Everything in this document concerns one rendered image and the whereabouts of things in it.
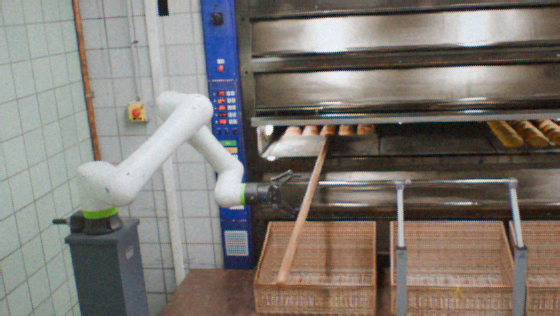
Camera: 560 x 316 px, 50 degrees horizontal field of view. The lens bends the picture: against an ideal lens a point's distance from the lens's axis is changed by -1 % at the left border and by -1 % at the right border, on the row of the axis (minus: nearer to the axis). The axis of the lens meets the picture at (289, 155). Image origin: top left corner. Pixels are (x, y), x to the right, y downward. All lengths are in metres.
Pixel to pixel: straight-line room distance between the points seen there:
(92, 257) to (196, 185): 1.09
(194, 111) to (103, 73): 1.15
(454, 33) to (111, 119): 1.79
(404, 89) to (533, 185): 0.79
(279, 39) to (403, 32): 0.59
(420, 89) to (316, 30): 0.57
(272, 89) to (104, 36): 0.90
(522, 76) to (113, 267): 2.00
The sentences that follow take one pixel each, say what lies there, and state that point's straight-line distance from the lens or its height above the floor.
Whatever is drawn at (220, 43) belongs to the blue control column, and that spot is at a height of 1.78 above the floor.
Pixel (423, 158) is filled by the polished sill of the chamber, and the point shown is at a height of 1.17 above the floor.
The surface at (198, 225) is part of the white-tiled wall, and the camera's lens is 3.31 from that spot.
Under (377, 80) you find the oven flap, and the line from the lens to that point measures 2.97.
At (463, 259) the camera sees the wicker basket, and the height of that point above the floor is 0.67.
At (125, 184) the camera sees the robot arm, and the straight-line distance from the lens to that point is 2.07.
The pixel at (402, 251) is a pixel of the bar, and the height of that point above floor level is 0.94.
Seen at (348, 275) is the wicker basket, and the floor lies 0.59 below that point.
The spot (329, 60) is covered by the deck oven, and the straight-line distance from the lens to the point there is 2.96.
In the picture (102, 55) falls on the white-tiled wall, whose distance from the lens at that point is 3.26.
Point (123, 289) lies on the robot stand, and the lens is 2.29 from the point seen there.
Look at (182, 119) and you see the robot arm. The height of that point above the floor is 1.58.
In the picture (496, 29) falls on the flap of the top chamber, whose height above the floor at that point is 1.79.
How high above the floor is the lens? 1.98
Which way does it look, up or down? 15 degrees down
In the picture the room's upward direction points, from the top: 3 degrees counter-clockwise
